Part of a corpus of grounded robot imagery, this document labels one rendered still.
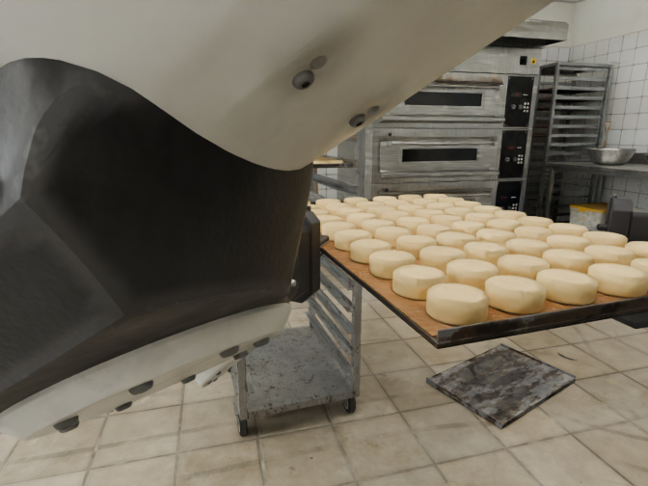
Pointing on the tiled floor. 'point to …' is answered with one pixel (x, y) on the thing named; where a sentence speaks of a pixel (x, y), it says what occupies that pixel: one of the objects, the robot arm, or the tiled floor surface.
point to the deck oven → (463, 127)
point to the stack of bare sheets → (501, 384)
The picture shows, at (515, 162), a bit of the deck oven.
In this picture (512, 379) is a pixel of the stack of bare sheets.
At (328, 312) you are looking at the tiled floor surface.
